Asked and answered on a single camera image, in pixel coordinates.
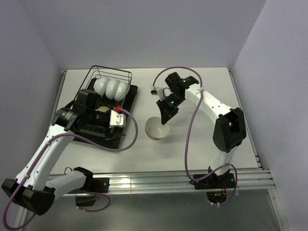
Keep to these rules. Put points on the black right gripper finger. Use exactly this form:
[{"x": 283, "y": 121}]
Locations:
[
  {"x": 167, "y": 115},
  {"x": 162, "y": 110}
]

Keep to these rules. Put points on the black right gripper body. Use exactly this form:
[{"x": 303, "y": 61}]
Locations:
[{"x": 172, "y": 103}]

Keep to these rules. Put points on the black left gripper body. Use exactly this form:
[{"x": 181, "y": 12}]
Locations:
[{"x": 97, "y": 118}]

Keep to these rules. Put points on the cream bowl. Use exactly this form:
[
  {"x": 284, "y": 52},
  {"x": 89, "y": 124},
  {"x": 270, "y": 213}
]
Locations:
[{"x": 103, "y": 109}]

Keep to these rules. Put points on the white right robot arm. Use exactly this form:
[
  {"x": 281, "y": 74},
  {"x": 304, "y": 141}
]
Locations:
[{"x": 229, "y": 123}]

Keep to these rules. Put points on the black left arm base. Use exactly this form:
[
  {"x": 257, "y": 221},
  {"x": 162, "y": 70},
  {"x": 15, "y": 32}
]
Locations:
[{"x": 97, "y": 190}]

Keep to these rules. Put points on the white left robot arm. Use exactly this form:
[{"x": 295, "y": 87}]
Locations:
[{"x": 31, "y": 188}]

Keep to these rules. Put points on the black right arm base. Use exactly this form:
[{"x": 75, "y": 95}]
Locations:
[{"x": 219, "y": 183}]

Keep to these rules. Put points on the black drip tray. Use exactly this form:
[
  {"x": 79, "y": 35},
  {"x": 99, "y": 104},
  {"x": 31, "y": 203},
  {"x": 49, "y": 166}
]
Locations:
[{"x": 105, "y": 136}]

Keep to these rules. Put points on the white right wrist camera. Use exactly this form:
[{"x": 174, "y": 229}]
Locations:
[{"x": 158, "y": 91}]

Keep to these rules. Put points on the black wire dish rack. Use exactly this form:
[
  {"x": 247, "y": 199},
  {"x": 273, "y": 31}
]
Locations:
[{"x": 98, "y": 71}]

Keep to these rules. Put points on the aluminium front rail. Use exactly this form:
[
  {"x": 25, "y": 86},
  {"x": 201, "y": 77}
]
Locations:
[{"x": 178, "y": 182}]

